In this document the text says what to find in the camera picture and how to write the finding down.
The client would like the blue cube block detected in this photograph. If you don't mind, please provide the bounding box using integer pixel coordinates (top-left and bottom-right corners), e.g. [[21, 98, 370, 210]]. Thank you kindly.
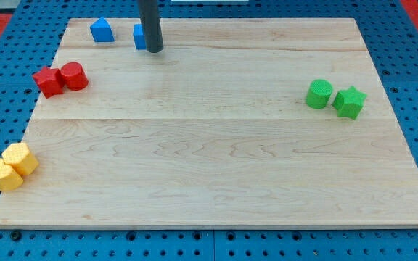
[[133, 24, 146, 50]]

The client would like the red cylinder block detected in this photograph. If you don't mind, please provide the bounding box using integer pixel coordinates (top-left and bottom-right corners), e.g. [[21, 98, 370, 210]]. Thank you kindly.
[[60, 62, 89, 91]]

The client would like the green cylinder block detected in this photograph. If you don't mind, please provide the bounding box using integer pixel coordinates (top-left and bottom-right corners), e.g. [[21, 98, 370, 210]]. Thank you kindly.
[[306, 79, 333, 109]]

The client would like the light wooden board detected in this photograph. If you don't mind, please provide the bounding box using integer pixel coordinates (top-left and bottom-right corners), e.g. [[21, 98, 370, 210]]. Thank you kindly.
[[0, 18, 418, 230]]

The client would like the blue triangular prism block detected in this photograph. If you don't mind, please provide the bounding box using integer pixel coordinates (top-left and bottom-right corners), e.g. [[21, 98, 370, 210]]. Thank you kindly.
[[90, 17, 115, 43]]

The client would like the yellow heart block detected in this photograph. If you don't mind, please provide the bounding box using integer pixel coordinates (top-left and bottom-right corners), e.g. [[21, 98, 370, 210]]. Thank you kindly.
[[0, 158, 23, 191]]

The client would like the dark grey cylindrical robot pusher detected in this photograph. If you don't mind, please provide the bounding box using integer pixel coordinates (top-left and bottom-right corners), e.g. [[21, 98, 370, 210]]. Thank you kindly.
[[137, 0, 163, 53]]

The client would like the yellow hexagon block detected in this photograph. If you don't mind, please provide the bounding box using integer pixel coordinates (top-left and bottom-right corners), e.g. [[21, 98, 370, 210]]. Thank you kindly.
[[1, 142, 39, 175]]

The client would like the green star block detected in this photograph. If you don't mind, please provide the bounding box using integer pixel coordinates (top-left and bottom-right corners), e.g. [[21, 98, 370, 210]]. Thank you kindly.
[[332, 86, 367, 120]]

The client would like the red star block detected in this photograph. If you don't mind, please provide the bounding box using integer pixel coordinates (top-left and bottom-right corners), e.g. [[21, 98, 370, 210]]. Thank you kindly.
[[32, 67, 65, 99]]

